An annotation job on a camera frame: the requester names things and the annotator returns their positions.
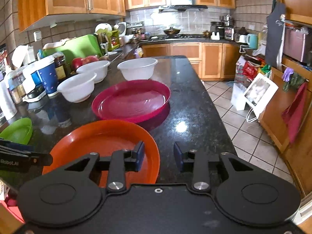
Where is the green plastic bowl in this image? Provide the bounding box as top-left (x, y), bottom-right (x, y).
top-left (1, 118), bottom-right (33, 145)

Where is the red snack bag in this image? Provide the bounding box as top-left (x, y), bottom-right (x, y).
top-left (243, 61), bottom-right (258, 81)

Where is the red hanging towel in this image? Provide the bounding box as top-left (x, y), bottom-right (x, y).
top-left (281, 82), bottom-right (308, 144)

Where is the orange plastic plate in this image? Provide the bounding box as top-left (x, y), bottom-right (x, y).
top-left (42, 120), bottom-right (160, 186)

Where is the green cutting board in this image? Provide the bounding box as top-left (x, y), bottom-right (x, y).
top-left (43, 34), bottom-right (102, 62)

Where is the black wok on stove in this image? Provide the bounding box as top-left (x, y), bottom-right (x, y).
top-left (163, 27), bottom-right (180, 36)

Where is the range hood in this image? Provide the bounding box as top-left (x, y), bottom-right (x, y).
top-left (158, 5), bottom-right (208, 13)

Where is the green dish rack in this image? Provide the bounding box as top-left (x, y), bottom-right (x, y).
top-left (95, 28), bottom-right (121, 51)

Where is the red apple left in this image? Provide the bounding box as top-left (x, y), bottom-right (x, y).
top-left (71, 58), bottom-right (83, 71)

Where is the white tray with items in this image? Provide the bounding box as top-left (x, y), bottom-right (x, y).
top-left (22, 88), bottom-right (46, 103)

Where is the dark hanging apron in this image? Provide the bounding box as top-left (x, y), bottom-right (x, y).
top-left (265, 0), bottom-right (286, 71)

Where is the dark sauce jar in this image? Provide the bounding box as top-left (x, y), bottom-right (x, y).
top-left (52, 52), bottom-right (67, 81)

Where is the red apple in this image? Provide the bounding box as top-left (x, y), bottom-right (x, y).
top-left (82, 56), bottom-right (99, 65)
top-left (71, 58), bottom-right (83, 71)

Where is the magenta plastic plate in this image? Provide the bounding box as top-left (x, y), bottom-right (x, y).
top-left (91, 80), bottom-right (171, 124)

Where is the white rice cooker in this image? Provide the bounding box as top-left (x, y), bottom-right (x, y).
top-left (117, 22), bottom-right (127, 36)

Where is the teal electric kettle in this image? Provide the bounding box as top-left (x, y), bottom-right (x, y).
top-left (246, 33), bottom-right (258, 49)

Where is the white plastic bowl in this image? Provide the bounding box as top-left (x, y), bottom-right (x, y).
top-left (76, 60), bottom-right (110, 83)
top-left (117, 58), bottom-right (158, 81)
top-left (57, 72), bottom-right (97, 103)

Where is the white picture box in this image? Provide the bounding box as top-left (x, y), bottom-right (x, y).
top-left (244, 74), bottom-right (279, 118)

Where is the red apple right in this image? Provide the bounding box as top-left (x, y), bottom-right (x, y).
top-left (82, 56), bottom-right (99, 65)

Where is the blue paper cup white lid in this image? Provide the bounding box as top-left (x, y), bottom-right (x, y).
top-left (34, 56), bottom-right (58, 97)

